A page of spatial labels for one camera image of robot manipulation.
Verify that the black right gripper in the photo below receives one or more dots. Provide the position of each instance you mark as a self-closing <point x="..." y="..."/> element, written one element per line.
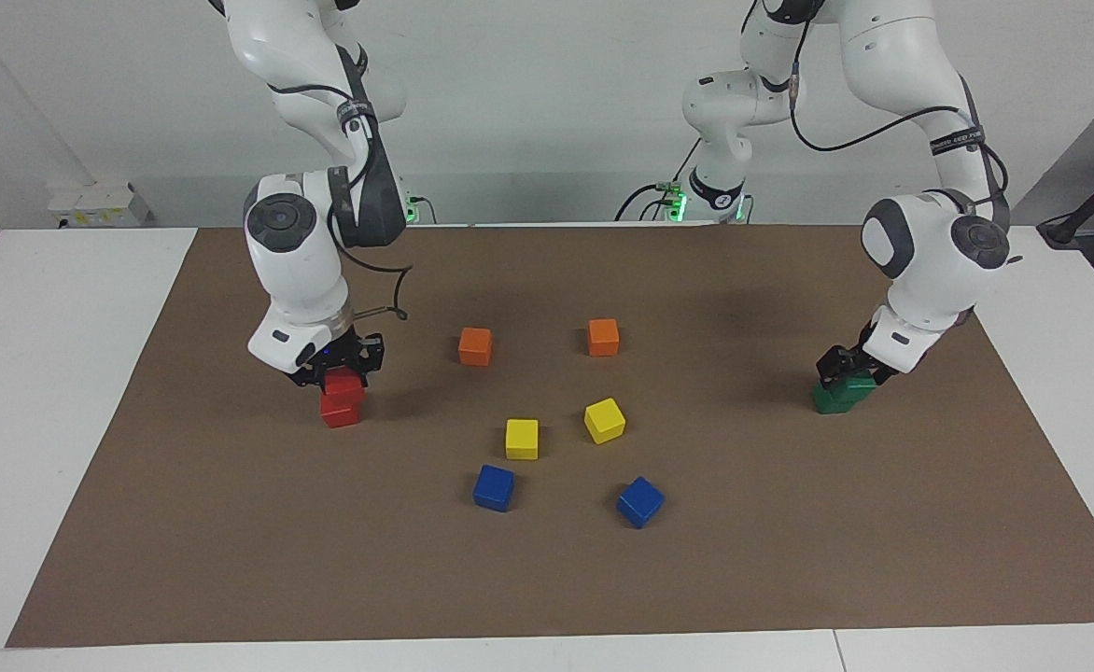
<point x="346" y="355"/>

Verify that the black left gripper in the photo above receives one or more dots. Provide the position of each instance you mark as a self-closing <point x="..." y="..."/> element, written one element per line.
<point x="862" y="356"/>

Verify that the green wooden block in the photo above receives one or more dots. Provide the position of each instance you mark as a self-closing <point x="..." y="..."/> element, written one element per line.
<point x="857" y="384"/>
<point x="832" y="401"/>

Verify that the red wooden block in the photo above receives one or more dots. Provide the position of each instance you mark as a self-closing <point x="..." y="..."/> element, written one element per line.
<point x="340" y="414"/>
<point x="346" y="384"/>

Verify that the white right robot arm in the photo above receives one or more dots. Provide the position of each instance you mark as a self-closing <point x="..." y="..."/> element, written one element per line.
<point x="295" y="271"/>

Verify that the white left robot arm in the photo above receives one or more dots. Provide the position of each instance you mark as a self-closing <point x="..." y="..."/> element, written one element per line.
<point x="939" y="252"/>

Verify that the orange wooden block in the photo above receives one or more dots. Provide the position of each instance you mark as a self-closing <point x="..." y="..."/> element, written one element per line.
<point x="475" y="346"/>
<point x="603" y="337"/>

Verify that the yellow wooden block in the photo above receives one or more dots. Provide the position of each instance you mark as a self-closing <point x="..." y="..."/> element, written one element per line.
<point x="522" y="439"/>
<point x="605" y="420"/>

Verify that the blue wooden block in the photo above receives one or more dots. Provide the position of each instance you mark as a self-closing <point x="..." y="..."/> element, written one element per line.
<point x="494" y="487"/>
<point x="640" y="502"/>

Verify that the green-lit connector box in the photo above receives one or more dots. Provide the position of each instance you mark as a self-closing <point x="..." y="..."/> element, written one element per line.
<point x="673" y="201"/>

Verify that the black stand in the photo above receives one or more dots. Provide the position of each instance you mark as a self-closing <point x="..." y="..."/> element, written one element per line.
<point x="1070" y="227"/>

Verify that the white power strip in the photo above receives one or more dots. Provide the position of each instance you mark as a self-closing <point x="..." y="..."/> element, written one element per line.
<point x="99" y="205"/>

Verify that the brown table mat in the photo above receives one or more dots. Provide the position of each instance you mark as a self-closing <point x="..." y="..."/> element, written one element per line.
<point x="547" y="579"/>

